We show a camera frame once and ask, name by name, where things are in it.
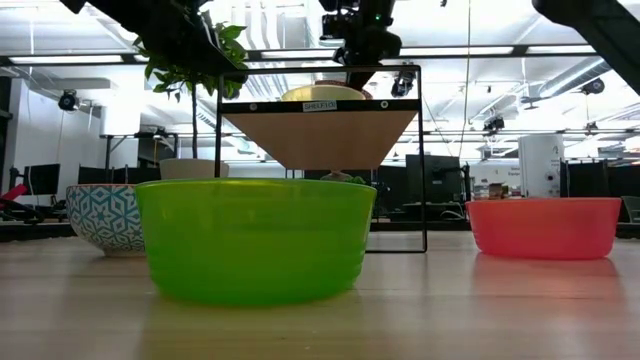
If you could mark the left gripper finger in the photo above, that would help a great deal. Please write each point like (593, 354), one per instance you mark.
(205, 50)

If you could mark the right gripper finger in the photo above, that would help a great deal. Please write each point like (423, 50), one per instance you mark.
(359, 76)

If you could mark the blue patterned ceramic bowl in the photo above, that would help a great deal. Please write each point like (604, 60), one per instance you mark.
(105, 220)

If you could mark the green plastic bowl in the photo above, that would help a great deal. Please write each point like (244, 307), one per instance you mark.
(255, 245)

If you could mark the coral red plastic bowl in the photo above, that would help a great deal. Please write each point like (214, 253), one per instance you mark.
(545, 230)

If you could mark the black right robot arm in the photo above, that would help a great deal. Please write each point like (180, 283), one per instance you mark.
(600, 25)

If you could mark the white shelf label sticker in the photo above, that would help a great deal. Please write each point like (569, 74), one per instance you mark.
(320, 106)

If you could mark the black ceiling spotlight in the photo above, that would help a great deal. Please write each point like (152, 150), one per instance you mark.
(593, 86)
(68, 100)
(494, 124)
(402, 82)
(231, 93)

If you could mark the green leafy tree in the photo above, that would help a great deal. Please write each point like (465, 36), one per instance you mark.
(170, 77)

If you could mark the long ceiling light bar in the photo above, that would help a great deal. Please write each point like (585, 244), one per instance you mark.
(450, 51)

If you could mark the person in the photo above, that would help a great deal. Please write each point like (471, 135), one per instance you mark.
(336, 176)

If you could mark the small green plant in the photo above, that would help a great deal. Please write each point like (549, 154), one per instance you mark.
(357, 180)

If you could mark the white plant pot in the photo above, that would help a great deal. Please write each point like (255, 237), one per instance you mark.
(192, 170)

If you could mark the black computer monitor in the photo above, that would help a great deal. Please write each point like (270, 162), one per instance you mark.
(432, 177)
(42, 179)

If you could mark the black partition panel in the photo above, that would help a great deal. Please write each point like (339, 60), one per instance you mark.
(120, 175)
(590, 180)

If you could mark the brown cardboard box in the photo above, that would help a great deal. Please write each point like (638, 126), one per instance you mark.
(497, 191)

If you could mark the pink object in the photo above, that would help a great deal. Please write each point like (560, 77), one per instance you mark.
(12, 195)

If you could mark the grey chair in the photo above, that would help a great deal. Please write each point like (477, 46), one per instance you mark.
(632, 207)

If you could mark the black frame wooden shelf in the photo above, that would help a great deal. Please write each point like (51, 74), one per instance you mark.
(325, 140)

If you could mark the silver ceiling duct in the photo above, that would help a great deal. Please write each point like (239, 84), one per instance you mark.
(570, 80)

